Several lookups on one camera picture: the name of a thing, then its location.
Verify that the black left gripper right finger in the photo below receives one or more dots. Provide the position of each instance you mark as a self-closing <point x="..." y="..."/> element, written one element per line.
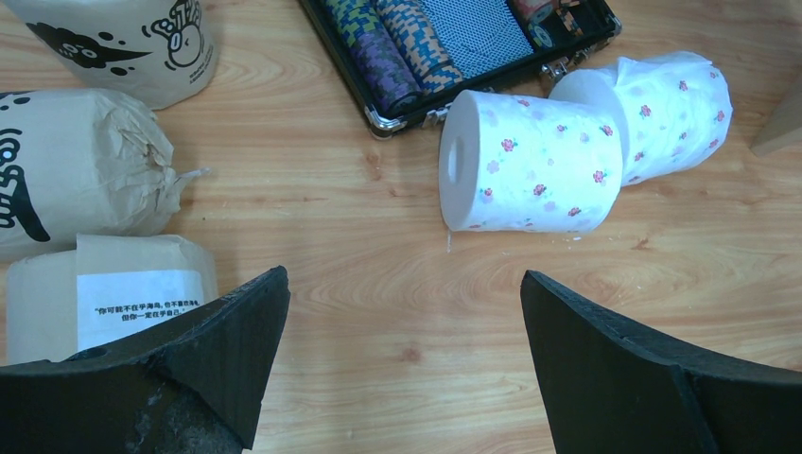
<point x="613" y="385"/>

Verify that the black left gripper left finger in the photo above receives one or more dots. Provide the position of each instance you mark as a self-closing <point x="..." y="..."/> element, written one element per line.
<point x="192" y="384"/>

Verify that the brown roll labelled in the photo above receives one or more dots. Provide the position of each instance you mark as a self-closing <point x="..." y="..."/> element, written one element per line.
<point x="107" y="288"/>

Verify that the floral toilet roll two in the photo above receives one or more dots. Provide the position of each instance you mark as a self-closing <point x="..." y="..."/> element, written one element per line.
<point x="527" y="164"/>

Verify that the floral toilet roll one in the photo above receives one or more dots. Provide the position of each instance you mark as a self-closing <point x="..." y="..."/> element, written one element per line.
<point x="672" y="111"/>

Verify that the brown wrapped roll lying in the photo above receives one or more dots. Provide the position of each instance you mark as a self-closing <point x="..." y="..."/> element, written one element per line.
<point x="82" y="162"/>

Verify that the brown wrapped roll upright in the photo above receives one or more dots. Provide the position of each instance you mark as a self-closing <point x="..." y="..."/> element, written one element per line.
<point x="159" y="52"/>

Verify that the black poker chip case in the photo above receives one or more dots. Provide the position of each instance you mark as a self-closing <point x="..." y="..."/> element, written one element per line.
<point x="404" y="62"/>

